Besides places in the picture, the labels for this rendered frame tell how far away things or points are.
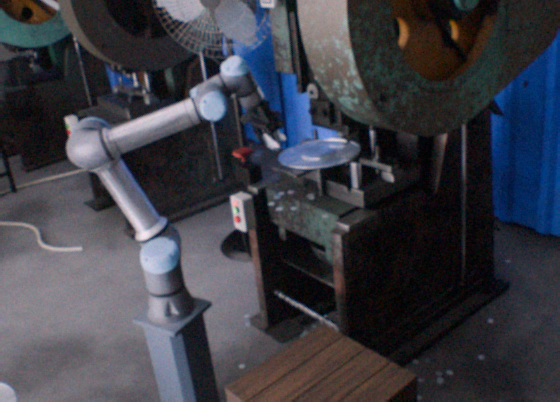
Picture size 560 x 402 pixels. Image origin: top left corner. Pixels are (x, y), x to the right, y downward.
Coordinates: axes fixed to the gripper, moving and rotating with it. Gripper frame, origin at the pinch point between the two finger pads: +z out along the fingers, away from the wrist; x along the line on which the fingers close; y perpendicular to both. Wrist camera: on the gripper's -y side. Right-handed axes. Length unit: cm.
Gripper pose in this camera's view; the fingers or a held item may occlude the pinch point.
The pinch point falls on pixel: (275, 146)
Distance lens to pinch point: 206.9
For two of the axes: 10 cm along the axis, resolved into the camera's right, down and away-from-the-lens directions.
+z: 4.1, 6.9, 6.0
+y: 6.7, 2.2, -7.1
